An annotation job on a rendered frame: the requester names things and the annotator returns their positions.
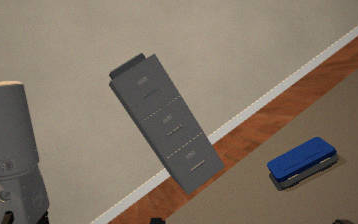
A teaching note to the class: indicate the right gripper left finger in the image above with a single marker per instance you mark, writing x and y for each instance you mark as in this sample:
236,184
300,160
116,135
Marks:
157,221

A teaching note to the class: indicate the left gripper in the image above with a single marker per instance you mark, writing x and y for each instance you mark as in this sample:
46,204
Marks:
30,208

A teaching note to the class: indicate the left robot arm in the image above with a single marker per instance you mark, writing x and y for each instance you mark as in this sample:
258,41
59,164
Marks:
18,150

